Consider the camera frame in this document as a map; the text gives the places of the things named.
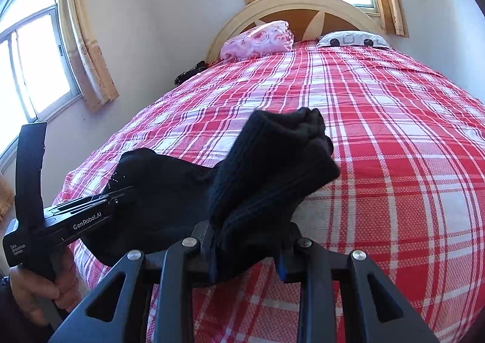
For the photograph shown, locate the person's left hand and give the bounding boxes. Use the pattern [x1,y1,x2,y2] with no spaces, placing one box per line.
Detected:
[9,247,81,327]

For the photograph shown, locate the left side window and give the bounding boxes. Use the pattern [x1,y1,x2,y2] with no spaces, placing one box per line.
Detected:
[1,0,81,169]

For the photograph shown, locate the dark item beside bed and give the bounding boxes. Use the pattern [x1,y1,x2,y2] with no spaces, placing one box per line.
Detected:
[174,60,208,87]

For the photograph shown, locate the white black patterned pillow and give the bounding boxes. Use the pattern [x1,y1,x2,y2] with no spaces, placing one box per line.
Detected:
[316,31,390,48]

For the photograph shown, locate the yellow curtain left window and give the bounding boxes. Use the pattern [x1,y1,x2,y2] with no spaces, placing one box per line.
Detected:
[58,0,119,112]

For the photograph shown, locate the wooden arched headboard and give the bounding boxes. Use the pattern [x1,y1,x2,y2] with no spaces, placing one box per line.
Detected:
[206,0,386,63]

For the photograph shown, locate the red plaid bed cover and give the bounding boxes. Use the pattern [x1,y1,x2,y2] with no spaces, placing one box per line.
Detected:
[57,42,484,342]

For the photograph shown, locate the black pants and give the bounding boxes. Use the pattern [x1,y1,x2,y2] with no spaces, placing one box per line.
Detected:
[82,107,340,284]

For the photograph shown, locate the pink floral pillow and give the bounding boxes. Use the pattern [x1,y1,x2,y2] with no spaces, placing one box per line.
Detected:
[219,20,294,60]

